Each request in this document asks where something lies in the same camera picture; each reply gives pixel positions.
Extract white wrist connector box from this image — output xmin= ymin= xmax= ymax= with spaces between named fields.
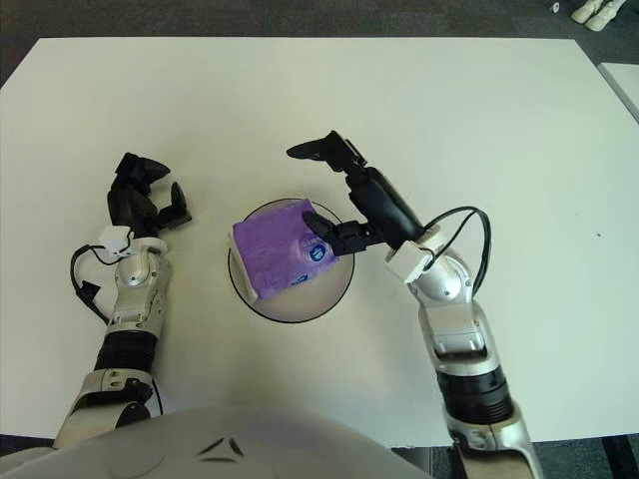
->
xmin=99 ymin=226 xmax=135 ymax=258
xmin=386 ymin=239 xmax=435 ymax=284

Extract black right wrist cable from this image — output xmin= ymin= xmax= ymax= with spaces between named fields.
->
xmin=423 ymin=206 xmax=493 ymax=295

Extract black table leg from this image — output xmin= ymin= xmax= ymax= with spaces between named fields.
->
xmin=601 ymin=438 xmax=631 ymax=479

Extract purple tissue paper pack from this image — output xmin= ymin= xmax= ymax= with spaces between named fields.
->
xmin=228 ymin=198 xmax=343 ymax=301

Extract white shoe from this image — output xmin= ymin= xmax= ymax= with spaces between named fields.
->
xmin=586 ymin=0 xmax=628 ymax=32
xmin=571 ymin=0 xmax=605 ymax=24

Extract white side table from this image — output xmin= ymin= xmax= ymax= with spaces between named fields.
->
xmin=598 ymin=62 xmax=639 ymax=124

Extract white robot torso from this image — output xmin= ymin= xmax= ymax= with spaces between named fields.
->
xmin=0 ymin=404 xmax=415 ymax=479

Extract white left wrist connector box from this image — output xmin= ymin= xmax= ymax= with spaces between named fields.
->
xmin=99 ymin=226 xmax=135 ymax=258

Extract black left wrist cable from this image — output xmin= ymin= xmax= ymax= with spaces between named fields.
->
xmin=69 ymin=243 xmax=129 ymax=325

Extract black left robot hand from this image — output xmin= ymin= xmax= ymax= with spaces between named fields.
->
xmin=106 ymin=152 xmax=194 ymax=240

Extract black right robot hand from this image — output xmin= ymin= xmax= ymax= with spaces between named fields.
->
xmin=286 ymin=130 xmax=428 ymax=258

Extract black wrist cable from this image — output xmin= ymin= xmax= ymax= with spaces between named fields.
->
xmin=69 ymin=243 xmax=129 ymax=325
xmin=423 ymin=206 xmax=493 ymax=295

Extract white right wrist connector box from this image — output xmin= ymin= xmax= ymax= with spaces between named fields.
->
xmin=386 ymin=239 xmax=435 ymax=284

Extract white plate with black rim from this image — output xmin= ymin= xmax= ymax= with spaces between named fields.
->
xmin=227 ymin=198 xmax=356 ymax=325

